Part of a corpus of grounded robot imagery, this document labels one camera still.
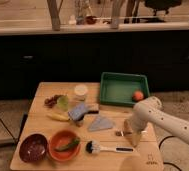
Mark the silver metal fork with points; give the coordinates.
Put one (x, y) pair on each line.
(118, 133)

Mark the green pear toy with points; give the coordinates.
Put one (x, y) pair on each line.
(63, 102)

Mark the blue grey cloth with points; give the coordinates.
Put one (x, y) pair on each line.
(100, 123)

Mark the red grapes toy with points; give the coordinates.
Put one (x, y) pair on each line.
(50, 102)

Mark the green pepper toy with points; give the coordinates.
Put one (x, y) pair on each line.
(74, 142)

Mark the dish brush with black handle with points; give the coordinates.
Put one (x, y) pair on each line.
(94, 147)

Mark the yellow banana toy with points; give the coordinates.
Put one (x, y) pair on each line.
(58, 117)

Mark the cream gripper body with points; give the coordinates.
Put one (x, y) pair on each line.
(132, 136)

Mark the blue sponge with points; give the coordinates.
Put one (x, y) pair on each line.
(78, 111)

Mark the dark purple bowl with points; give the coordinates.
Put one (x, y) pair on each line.
(33, 148)

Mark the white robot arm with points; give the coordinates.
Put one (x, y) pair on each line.
(149, 110)

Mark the orange bowl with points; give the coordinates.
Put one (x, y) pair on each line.
(61, 138)

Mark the wooden brush block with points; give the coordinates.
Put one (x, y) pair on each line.
(93, 108)

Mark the orange ball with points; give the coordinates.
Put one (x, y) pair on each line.
(138, 96)

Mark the green plastic tray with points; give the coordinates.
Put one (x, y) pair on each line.
(118, 88)

